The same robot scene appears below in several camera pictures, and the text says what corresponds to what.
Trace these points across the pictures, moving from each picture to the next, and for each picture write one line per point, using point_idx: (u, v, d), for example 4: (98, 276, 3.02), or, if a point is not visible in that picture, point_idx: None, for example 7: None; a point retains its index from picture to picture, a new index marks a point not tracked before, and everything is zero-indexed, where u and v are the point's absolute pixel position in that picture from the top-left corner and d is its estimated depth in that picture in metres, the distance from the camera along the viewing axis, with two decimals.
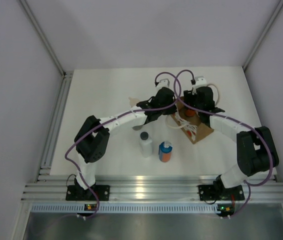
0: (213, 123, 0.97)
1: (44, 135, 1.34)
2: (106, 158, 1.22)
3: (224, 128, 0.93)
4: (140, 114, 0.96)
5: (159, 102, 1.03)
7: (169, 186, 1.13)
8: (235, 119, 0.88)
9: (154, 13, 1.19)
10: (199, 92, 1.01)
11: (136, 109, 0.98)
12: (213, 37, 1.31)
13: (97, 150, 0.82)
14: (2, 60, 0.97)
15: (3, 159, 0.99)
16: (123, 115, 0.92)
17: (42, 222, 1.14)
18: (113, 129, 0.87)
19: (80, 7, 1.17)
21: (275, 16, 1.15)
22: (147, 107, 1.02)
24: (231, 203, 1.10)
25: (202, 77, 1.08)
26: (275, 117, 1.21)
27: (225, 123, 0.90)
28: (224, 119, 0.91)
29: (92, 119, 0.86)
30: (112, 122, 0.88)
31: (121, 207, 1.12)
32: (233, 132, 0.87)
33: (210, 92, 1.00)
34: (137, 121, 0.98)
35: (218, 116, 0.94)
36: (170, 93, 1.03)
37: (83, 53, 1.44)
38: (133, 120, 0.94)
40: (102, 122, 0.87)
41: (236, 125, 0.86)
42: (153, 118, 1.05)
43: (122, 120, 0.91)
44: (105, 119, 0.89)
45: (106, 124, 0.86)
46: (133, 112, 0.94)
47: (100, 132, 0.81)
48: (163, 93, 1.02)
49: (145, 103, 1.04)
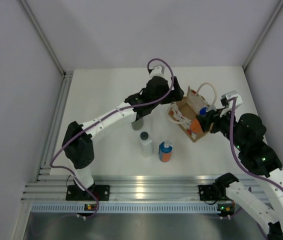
0: (259, 180, 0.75)
1: (44, 135, 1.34)
2: (105, 157, 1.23)
3: (271, 196, 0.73)
4: (128, 112, 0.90)
5: (150, 95, 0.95)
7: (169, 186, 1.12)
8: None
9: (153, 13, 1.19)
10: (245, 127, 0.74)
11: (123, 106, 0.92)
12: (213, 37, 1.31)
13: (84, 156, 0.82)
14: (2, 60, 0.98)
15: (3, 159, 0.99)
16: (107, 116, 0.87)
17: (43, 222, 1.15)
18: (97, 135, 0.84)
19: (81, 7, 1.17)
21: (275, 16, 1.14)
22: (137, 101, 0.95)
24: (231, 203, 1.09)
25: (236, 93, 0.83)
26: (276, 118, 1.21)
27: (280, 203, 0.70)
28: None
29: (74, 124, 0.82)
30: (96, 127, 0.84)
31: (121, 207, 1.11)
32: None
33: (263, 128, 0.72)
34: (126, 119, 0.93)
35: (274, 185, 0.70)
36: (162, 84, 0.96)
37: (84, 53, 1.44)
38: (121, 119, 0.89)
40: (84, 127, 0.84)
41: None
42: (144, 112, 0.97)
43: (106, 122, 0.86)
44: (89, 123, 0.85)
45: (89, 130, 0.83)
46: (119, 111, 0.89)
47: (82, 140, 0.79)
48: (153, 85, 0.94)
49: (135, 97, 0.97)
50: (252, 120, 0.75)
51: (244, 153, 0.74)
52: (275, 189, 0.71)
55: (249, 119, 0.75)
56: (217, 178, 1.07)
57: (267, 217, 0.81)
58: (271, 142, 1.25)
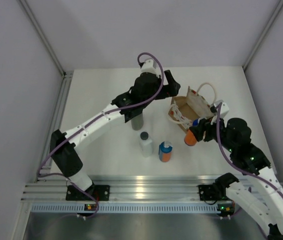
0: (250, 179, 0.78)
1: (44, 135, 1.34)
2: (104, 157, 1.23)
3: (262, 194, 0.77)
4: (115, 115, 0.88)
5: (139, 94, 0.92)
7: (169, 186, 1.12)
8: None
9: (153, 13, 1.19)
10: (232, 129, 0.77)
11: (109, 109, 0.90)
12: (213, 37, 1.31)
13: (71, 164, 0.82)
14: (1, 59, 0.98)
15: (3, 159, 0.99)
16: (91, 123, 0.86)
17: (43, 222, 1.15)
18: (82, 142, 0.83)
19: (80, 7, 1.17)
21: (275, 15, 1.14)
22: (125, 102, 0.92)
24: (231, 203, 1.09)
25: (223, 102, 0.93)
26: (276, 118, 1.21)
27: (272, 199, 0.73)
28: (274, 193, 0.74)
29: (56, 135, 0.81)
30: (80, 134, 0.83)
31: (121, 207, 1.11)
32: (278, 217, 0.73)
33: (248, 130, 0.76)
34: (115, 122, 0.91)
35: (264, 182, 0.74)
36: (150, 82, 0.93)
37: (83, 53, 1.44)
38: (108, 123, 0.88)
40: (68, 135, 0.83)
41: None
42: (134, 113, 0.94)
43: (91, 129, 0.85)
44: (72, 131, 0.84)
45: (73, 138, 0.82)
46: (105, 115, 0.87)
47: (65, 152, 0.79)
48: (140, 83, 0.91)
49: (122, 97, 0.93)
50: (238, 123, 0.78)
51: (234, 154, 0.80)
52: (266, 187, 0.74)
55: (236, 122, 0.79)
56: (217, 178, 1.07)
57: (267, 218, 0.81)
58: (271, 142, 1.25)
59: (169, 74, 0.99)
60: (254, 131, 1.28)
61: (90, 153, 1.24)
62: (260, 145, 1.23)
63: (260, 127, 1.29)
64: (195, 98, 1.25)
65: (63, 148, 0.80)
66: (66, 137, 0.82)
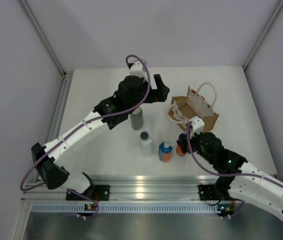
0: (240, 180, 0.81)
1: (44, 135, 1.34)
2: (104, 157, 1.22)
3: (255, 187, 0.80)
4: (97, 123, 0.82)
5: (123, 99, 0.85)
7: (169, 186, 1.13)
8: (278, 183, 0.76)
9: (153, 13, 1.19)
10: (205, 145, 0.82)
11: (90, 117, 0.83)
12: (213, 37, 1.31)
13: (55, 177, 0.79)
14: (2, 60, 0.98)
15: (3, 159, 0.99)
16: (71, 135, 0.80)
17: (43, 223, 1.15)
18: (61, 156, 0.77)
19: (81, 7, 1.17)
21: (275, 16, 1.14)
22: (107, 109, 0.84)
24: (231, 203, 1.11)
25: (197, 118, 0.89)
26: (276, 118, 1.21)
27: (264, 188, 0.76)
28: (262, 181, 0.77)
29: (35, 151, 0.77)
30: (59, 147, 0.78)
31: (121, 207, 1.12)
32: (279, 200, 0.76)
33: (218, 141, 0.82)
34: (98, 131, 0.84)
35: (249, 176, 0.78)
36: (135, 86, 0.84)
37: (84, 53, 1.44)
38: (89, 133, 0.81)
40: (47, 149, 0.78)
41: None
42: (118, 119, 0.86)
43: (71, 140, 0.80)
44: (51, 144, 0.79)
45: (51, 152, 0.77)
46: (85, 124, 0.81)
47: (45, 169, 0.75)
48: (124, 88, 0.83)
49: (104, 104, 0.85)
50: (208, 137, 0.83)
51: (216, 164, 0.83)
52: (253, 179, 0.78)
55: (206, 137, 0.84)
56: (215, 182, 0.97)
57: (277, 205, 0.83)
58: (271, 142, 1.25)
59: (159, 78, 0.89)
60: (254, 131, 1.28)
61: (89, 153, 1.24)
62: (260, 145, 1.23)
63: (260, 127, 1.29)
64: (195, 98, 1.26)
65: (42, 164, 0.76)
66: (46, 151, 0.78)
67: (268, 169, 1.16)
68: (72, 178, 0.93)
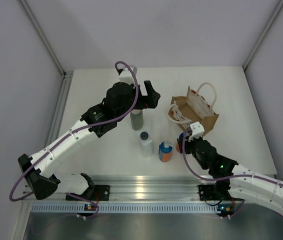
0: (236, 183, 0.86)
1: (44, 135, 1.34)
2: (103, 157, 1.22)
3: (250, 187, 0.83)
4: (84, 133, 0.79)
5: (112, 106, 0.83)
7: (169, 186, 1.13)
8: (268, 179, 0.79)
9: (153, 13, 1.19)
10: (201, 153, 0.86)
11: (77, 127, 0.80)
12: (213, 37, 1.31)
13: (43, 189, 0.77)
14: (2, 60, 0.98)
15: (3, 159, 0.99)
16: (57, 145, 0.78)
17: (42, 223, 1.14)
18: (48, 167, 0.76)
19: (80, 7, 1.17)
21: (275, 16, 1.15)
22: (95, 117, 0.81)
24: (231, 203, 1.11)
25: (198, 123, 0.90)
26: (276, 118, 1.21)
27: (257, 185, 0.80)
28: (253, 180, 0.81)
29: (21, 162, 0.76)
30: (46, 158, 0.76)
31: (121, 207, 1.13)
32: (272, 195, 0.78)
33: (213, 149, 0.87)
34: (86, 140, 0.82)
35: (240, 176, 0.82)
36: (124, 93, 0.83)
37: (84, 53, 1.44)
38: (76, 143, 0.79)
40: (33, 160, 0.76)
41: (275, 188, 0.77)
42: (106, 128, 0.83)
43: (58, 151, 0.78)
44: (38, 155, 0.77)
45: (37, 164, 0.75)
46: (72, 134, 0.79)
47: (31, 181, 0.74)
48: (112, 95, 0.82)
49: (91, 111, 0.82)
50: (203, 146, 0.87)
51: (211, 170, 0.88)
52: (244, 179, 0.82)
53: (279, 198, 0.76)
55: (202, 145, 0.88)
56: (215, 183, 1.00)
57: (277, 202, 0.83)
58: (271, 142, 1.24)
59: (149, 85, 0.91)
60: (253, 131, 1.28)
61: (89, 153, 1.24)
62: (260, 145, 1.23)
63: (260, 127, 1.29)
64: (195, 98, 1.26)
65: (29, 176, 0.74)
66: (32, 163, 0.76)
67: (268, 169, 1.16)
68: (65, 184, 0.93)
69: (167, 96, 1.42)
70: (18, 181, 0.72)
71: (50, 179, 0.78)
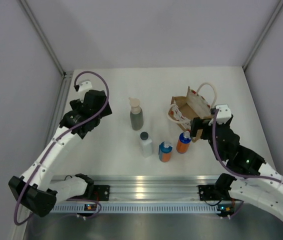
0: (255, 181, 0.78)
1: (44, 135, 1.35)
2: (103, 157, 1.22)
3: (271, 191, 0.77)
4: (68, 137, 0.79)
5: (90, 108, 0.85)
7: (169, 186, 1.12)
8: None
9: (153, 13, 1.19)
10: (221, 141, 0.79)
11: (60, 133, 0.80)
12: (213, 38, 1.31)
13: (43, 203, 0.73)
14: (2, 61, 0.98)
15: (3, 159, 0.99)
16: (46, 156, 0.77)
17: (43, 223, 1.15)
18: (43, 179, 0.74)
19: (80, 8, 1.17)
21: (275, 16, 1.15)
22: (73, 120, 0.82)
24: (231, 203, 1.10)
25: (226, 107, 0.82)
26: (276, 118, 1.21)
27: (282, 193, 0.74)
28: (280, 186, 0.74)
29: (13, 185, 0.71)
30: (38, 172, 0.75)
31: (122, 207, 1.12)
32: None
33: (237, 138, 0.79)
34: (71, 144, 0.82)
35: (269, 179, 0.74)
36: (101, 94, 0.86)
37: (84, 53, 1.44)
38: (63, 149, 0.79)
40: (26, 178, 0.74)
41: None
42: (87, 127, 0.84)
43: (48, 161, 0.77)
44: (29, 171, 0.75)
45: (32, 179, 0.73)
46: (57, 142, 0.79)
47: (30, 198, 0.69)
48: (90, 97, 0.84)
49: (68, 116, 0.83)
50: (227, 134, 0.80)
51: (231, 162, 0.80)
52: (270, 183, 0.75)
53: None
55: (221, 133, 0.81)
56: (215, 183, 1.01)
57: (281, 206, 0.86)
58: (271, 142, 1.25)
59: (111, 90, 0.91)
60: (253, 131, 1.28)
61: (89, 153, 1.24)
62: (260, 146, 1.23)
63: (260, 127, 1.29)
64: (195, 98, 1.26)
65: (26, 195, 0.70)
66: (25, 181, 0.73)
67: None
68: (64, 191, 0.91)
69: (167, 96, 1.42)
70: (16, 203, 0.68)
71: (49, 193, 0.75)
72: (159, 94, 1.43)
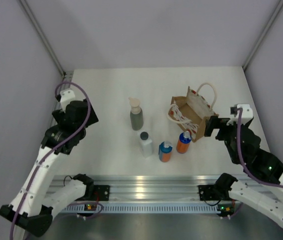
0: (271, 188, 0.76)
1: (44, 134, 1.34)
2: (103, 157, 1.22)
3: None
4: (51, 158, 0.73)
5: (72, 122, 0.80)
7: (168, 186, 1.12)
8: None
9: (153, 13, 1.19)
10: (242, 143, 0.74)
11: (43, 155, 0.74)
12: (213, 37, 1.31)
13: (37, 227, 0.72)
14: (2, 60, 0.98)
15: (3, 159, 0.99)
16: (32, 182, 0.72)
17: None
18: (33, 206, 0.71)
19: (80, 8, 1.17)
21: (275, 16, 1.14)
22: (55, 137, 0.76)
24: (231, 203, 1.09)
25: (248, 107, 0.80)
26: (276, 118, 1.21)
27: None
28: None
29: (3, 214, 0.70)
30: (26, 200, 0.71)
31: (122, 207, 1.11)
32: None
33: (258, 139, 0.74)
34: (57, 164, 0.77)
35: None
36: (83, 105, 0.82)
37: (84, 53, 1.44)
38: (49, 171, 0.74)
40: (15, 206, 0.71)
41: None
42: (71, 143, 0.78)
43: (35, 187, 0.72)
44: (17, 198, 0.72)
45: (21, 208, 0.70)
46: (41, 165, 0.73)
47: (23, 226, 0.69)
48: (72, 110, 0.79)
49: (50, 133, 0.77)
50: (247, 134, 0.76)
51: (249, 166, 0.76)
52: None
53: None
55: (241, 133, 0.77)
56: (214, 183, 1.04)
57: (279, 212, 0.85)
58: (271, 142, 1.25)
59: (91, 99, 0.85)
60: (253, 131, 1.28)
61: (89, 153, 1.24)
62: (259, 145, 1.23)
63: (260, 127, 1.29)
64: (195, 98, 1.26)
65: (18, 223, 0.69)
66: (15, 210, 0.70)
67: None
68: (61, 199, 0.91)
69: (167, 96, 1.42)
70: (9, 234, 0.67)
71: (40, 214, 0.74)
72: (159, 94, 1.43)
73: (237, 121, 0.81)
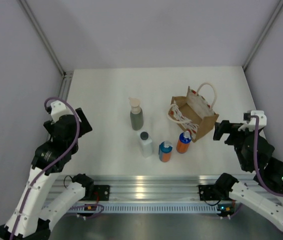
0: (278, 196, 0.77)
1: (44, 134, 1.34)
2: (103, 156, 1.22)
3: None
4: (42, 179, 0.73)
5: (62, 139, 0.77)
7: (169, 186, 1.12)
8: None
9: (153, 13, 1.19)
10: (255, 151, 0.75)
11: (33, 177, 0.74)
12: (213, 37, 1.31)
13: None
14: (2, 60, 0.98)
15: (3, 159, 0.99)
16: (24, 204, 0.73)
17: None
18: (28, 226, 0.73)
19: (80, 8, 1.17)
21: (275, 16, 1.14)
22: (45, 156, 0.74)
24: (231, 203, 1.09)
25: (262, 113, 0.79)
26: (276, 118, 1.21)
27: None
28: None
29: (0, 235, 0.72)
30: (20, 222, 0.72)
31: (121, 207, 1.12)
32: None
33: (271, 149, 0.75)
34: (49, 184, 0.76)
35: None
36: (72, 122, 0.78)
37: (84, 53, 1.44)
38: (41, 192, 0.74)
40: (10, 226, 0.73)
41: None
42: (62, 162, 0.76)
43: (27, 209, 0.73)
44: (13, 219, 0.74)
45: (16, 229, 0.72)
46: (32, 187, 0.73)
47: None
48: (61, 126, 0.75)
49: (40, 152, 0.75)
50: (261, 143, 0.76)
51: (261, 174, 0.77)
52: None
53: None
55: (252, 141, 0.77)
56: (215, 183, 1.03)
57: (280, 216, 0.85)
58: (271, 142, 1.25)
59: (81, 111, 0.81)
60: None
61: (89, 153, 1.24)
62: None
63: None
64: (196, 98, 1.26)
65: None
66: (10, 231, 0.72)
67: None
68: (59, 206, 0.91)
69: (167, 96, 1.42)
70: None
71: (36, 232, 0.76)
72: (159, 94, 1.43)
73: (250, 128, 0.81)
